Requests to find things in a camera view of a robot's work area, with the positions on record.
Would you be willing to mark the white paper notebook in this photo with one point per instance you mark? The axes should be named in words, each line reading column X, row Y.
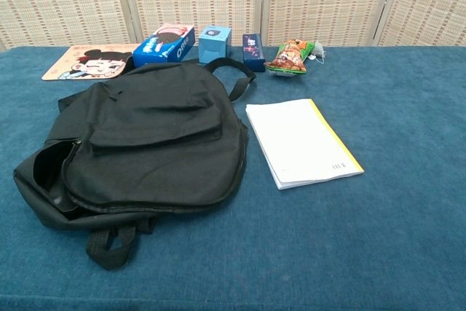
column 298, row 140

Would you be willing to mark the black fabric backpack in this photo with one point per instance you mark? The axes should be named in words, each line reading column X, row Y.
column 153, row 143

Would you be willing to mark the dark blue slim box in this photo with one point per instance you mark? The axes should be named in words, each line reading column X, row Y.
column 253, row 52

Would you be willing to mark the light blue small box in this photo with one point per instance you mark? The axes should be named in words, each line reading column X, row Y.
column 213, row 47

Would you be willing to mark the green orange snack bag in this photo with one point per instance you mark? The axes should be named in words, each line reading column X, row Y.
column 289, row 58

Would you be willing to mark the blue Oreo cookie box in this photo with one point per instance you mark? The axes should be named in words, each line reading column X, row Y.
column 160, row 49

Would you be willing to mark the small grey pouch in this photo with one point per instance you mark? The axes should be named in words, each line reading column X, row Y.
column 319, row 49

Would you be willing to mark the blue table cloth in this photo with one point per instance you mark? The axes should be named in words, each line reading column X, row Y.
column 364, row 234

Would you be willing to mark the cartoon girl mouse pad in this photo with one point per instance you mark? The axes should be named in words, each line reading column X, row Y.
column 73, row 63

